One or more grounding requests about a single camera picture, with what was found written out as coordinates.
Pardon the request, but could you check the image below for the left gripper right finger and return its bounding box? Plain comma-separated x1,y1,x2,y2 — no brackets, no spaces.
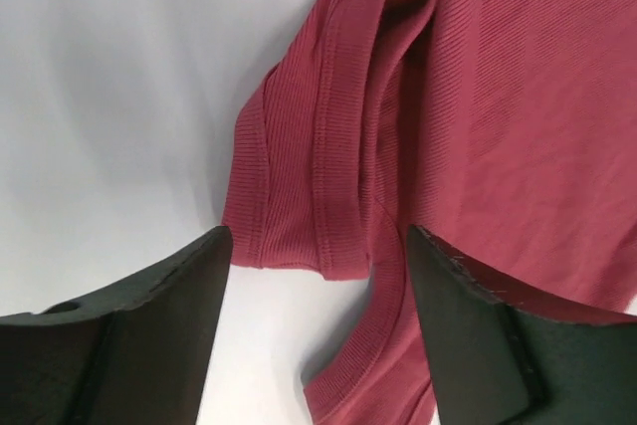
407,226,636,424

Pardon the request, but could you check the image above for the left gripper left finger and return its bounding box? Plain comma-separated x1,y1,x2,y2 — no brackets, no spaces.
1,227,233,425

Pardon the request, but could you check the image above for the maroon garment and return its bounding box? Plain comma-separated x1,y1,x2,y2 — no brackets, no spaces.
223,0,636,424

